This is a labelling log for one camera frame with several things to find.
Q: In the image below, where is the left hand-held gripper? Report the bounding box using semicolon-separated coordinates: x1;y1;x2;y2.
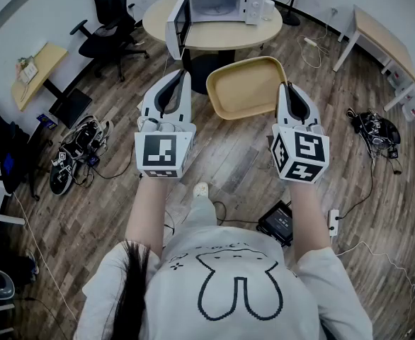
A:
133;69;198;179

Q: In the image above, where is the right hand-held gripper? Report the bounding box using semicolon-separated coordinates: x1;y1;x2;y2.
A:
270;81;331;185

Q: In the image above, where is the tan plastic tray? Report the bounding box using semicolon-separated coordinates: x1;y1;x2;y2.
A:
206;55;288;120

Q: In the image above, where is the white microwave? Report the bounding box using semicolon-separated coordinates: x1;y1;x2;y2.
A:
164;0;265;62

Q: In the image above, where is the person's left forearm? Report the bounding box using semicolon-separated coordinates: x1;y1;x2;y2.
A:
125;175;169;258

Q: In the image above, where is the person's right forearm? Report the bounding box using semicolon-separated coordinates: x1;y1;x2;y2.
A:
288;181;332;258

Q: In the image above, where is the round wooden table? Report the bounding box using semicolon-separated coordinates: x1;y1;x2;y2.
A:
142;0;283;95

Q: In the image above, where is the black mesh office chair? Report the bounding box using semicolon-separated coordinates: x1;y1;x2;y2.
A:
69;0;150;82

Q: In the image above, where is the black standing fan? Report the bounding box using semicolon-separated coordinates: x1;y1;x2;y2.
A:
281;0;333;27

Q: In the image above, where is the black screen device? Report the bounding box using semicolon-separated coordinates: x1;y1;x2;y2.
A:
256;200;294;247

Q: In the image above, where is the white-legged wooden desk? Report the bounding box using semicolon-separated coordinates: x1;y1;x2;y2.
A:
333;4;415;112

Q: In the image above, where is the person's light trouser leg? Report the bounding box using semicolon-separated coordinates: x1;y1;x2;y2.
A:
174;193;218;233

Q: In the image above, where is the blue box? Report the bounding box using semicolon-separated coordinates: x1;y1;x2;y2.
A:
36;113;58;130

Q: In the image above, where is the small wooden side desk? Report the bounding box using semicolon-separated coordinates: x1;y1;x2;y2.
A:
11;42;93;130

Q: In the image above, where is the white desk telephone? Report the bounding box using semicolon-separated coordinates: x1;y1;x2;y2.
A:
18;62;38;84

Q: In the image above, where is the small potted plant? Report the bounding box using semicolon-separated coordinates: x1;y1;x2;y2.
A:
16;55;35;70

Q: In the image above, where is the white shelf board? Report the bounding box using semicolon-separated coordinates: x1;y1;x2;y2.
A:
0;209;26;226

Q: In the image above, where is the person's white printed shirt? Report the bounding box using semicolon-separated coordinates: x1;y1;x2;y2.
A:
73;225;373;340

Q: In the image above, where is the pile of gear and cables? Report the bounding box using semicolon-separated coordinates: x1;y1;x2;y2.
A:
50;115;115;196
347;108;403;175

